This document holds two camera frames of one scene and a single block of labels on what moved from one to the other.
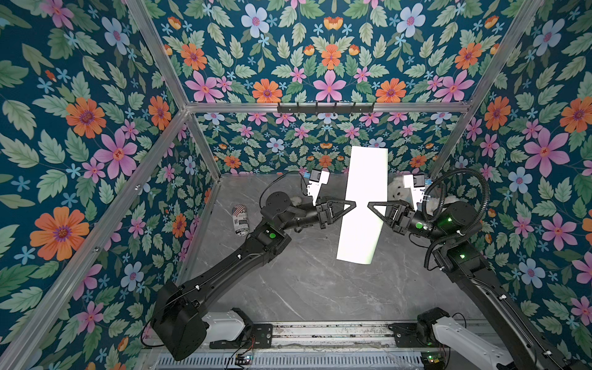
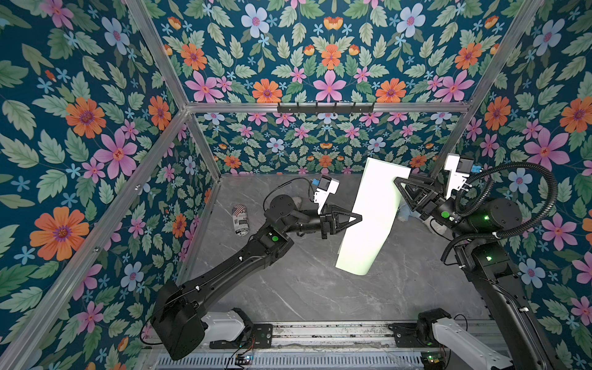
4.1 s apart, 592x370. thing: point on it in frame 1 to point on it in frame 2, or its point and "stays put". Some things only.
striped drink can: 240,220 stays put
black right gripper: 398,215 to 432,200
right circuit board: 432,358 stays put
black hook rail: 325,109 stays put
